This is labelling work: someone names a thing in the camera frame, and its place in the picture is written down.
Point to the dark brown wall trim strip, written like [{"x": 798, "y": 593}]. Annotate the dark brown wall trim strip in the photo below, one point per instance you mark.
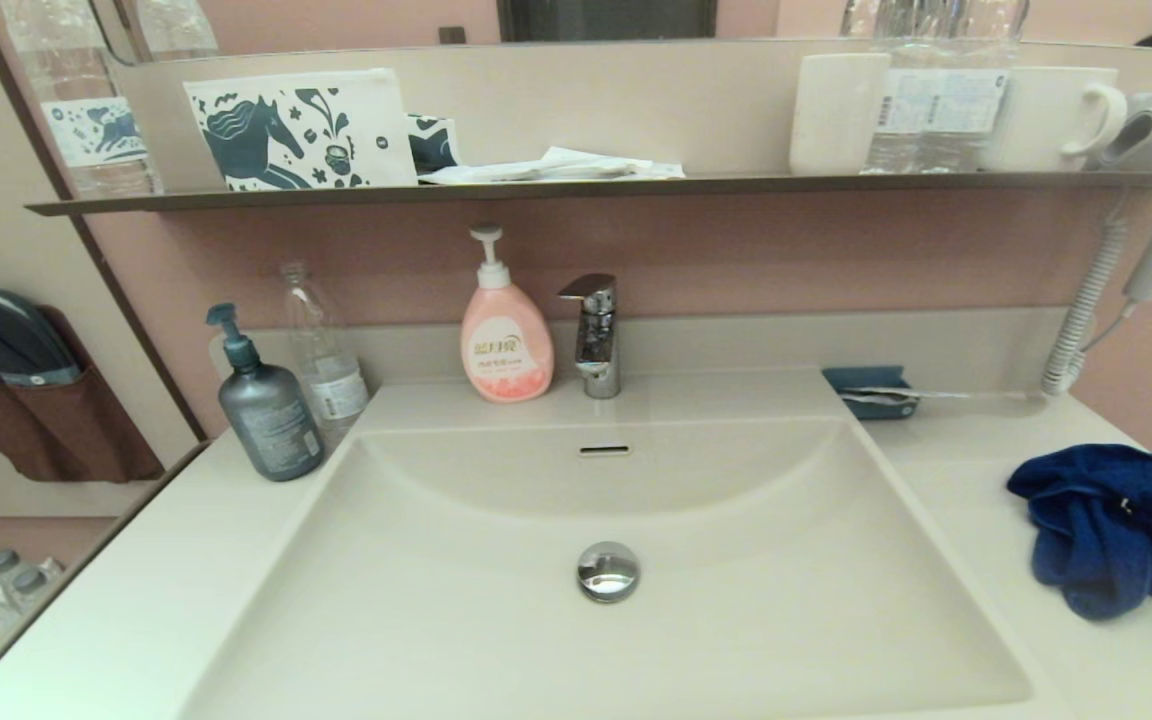
[{"x": 143, "y": 330}]

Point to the white horse print pouch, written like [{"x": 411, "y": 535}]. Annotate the white horse print pouch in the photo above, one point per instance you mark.
[{"x": 266, "y": 135}]

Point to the white flat sachets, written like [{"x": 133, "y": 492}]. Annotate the white flat sachets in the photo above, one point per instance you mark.
[{"x": 556, "y": 166}]

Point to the white ceramic sink basin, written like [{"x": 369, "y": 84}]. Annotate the white ceramic sink basin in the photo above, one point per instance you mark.
[{"x": 436, "y": 610}]

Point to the white packaged toothbrush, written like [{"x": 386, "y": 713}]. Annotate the white packaged toothbrush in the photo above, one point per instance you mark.
[{"x": 881, "y": 396}]

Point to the grey pump bottle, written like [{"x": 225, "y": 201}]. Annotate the grey pump bottle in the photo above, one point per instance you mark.
[{"x": 271, "y": 425}]

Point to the clear empty plastic bottle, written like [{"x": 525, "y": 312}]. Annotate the clear empty plastic bottle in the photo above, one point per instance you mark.
[{"x": 333, "y": 385}]

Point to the chrome drain stopper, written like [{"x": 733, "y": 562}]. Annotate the chrome drain stopper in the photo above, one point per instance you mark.
[{"x": 608, "y": 572}]

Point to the blue microfibre cloth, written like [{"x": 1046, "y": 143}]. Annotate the blue microfibre cloth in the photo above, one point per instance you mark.
[{"x": 1106, "y": 540}]

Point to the wall mirror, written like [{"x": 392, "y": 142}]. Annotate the wall mirror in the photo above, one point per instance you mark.
[{"x": 336, "y": 20}]

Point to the chrome faucet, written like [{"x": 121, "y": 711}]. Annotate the chrome faucet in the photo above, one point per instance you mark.
[{"x": 598, "y": 340}]

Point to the pink hand soap pump bottle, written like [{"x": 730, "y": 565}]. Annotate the pink hand soap pump bottle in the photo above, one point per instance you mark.
[{"x": 506, "y": 350}]

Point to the dark grey slipper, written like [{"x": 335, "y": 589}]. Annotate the dark grey slipper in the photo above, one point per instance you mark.
[{"x": 16, "y": 340}]

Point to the grey metal wall shelf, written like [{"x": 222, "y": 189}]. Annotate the grey metal wall shelf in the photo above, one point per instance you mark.
[{"x": 536, "y": 188}]

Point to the small blue patterned pouch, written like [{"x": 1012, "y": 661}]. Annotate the small blue patterned pouch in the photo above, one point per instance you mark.
[{"x": 431, "y": 142}]

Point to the brown slipper holder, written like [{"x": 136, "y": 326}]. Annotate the brown slipper holder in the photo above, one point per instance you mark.
[{"x": 86, "y": 430}]

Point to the blue soap dish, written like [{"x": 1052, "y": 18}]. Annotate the blue soap dish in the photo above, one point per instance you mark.
[{"x": 851, "y": 379}]

